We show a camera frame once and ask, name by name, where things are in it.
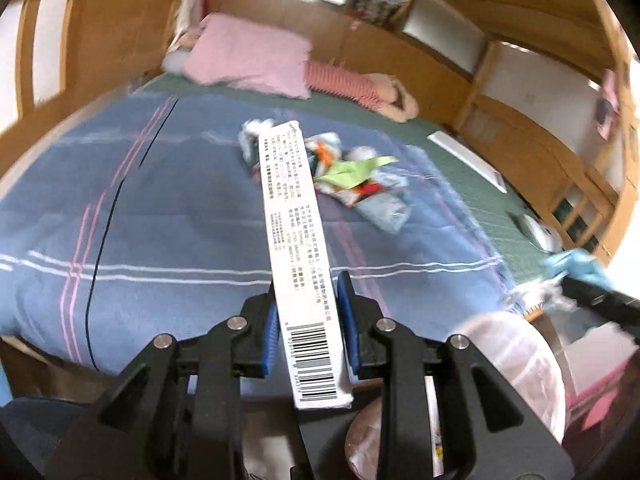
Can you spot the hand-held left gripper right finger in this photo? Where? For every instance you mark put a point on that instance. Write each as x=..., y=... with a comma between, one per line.
x=347, y=330

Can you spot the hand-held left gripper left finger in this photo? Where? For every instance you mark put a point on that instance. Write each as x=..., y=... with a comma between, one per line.
x=270, y=332

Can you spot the light blue plastic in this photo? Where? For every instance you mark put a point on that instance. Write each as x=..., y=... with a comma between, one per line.
x=580, y=267

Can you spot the long white carton box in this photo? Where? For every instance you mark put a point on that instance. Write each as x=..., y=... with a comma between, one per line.
x=295, y=240

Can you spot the bin with white plastic bag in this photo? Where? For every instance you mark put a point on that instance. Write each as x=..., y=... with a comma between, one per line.
x=510, y=360

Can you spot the white round device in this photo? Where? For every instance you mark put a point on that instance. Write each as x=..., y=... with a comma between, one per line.
x=537, y=232

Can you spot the pink plastic object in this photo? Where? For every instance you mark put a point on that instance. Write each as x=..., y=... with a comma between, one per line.
x=597, y=410

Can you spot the light blue snack wrapper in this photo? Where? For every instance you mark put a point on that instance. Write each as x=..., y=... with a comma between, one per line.
x=387, y=213

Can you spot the red orange snack wrapper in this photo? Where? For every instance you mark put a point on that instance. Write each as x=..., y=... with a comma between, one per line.
x=361, y=193

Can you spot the green paper scrap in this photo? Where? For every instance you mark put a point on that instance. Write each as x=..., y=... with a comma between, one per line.
x=350, y=171

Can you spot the blue plaid blanket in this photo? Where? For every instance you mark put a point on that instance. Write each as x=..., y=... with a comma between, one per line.
x=150, y=210

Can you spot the wooden side cabinet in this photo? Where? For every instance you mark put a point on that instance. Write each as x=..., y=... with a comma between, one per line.
x=550, y=125

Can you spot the white flat panel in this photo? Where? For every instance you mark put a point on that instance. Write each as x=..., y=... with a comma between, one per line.
x=467, y=160

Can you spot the red striped plush toy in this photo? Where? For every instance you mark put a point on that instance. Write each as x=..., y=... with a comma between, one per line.
x=350, y=85

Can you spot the wooden headboard cabinet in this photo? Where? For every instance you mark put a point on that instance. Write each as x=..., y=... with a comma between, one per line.
x=400, y=70

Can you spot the pink pillow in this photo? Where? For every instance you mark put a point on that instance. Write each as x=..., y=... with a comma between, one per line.
x=245, y=55

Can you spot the grey blue pillow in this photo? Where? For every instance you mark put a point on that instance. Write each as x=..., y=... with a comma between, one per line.
x=175, y=60

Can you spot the pink folded cloth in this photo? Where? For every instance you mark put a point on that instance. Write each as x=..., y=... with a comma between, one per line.
x=192, y=5

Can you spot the wooden door with glass panels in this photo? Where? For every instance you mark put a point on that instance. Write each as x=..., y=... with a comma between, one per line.
x=100, y=35

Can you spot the pink wall sticker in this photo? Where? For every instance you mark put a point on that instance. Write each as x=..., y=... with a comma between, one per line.
x=606, y=107

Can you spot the wooden bed frame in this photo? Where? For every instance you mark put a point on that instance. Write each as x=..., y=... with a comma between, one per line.
x=50, y=375

